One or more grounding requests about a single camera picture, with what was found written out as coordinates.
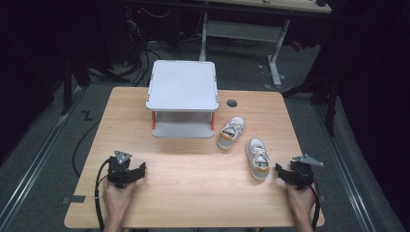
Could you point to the metal floor rail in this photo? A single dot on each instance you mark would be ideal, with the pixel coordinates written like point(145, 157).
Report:
point(345, 174)
point(35, 162)

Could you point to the small white tan-heeled shoe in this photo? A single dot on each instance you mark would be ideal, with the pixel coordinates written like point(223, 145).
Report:
point(230, 133)
point(258, 158)

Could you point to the white two-tier shoe rack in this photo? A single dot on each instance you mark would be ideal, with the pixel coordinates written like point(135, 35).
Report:
point(182, 87)

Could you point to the white-legged background desk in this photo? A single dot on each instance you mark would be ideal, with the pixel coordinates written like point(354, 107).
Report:
point(245, 30)

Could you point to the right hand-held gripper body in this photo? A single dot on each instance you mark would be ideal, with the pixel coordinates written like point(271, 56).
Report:
point(301, 174)

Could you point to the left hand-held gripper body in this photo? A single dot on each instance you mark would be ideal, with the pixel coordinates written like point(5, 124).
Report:
point(118, 172)

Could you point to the person's right hand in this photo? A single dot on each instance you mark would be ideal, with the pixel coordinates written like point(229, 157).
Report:
point(301, 201)

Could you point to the dark equipment with red light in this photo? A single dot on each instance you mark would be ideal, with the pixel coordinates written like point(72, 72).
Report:
point(151, 29)

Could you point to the black metal stand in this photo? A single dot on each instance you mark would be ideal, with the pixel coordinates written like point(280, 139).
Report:
point(67, 90)
point(330, 106)

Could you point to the person's left hand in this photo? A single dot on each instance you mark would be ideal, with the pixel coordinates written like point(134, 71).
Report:
point(116, 198)

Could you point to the small red object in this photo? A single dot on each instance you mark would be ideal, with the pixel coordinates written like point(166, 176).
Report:
point(297, 46)

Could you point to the grey tape piece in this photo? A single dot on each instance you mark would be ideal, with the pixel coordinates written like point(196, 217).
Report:
point(74, 199)
point(322, 198)

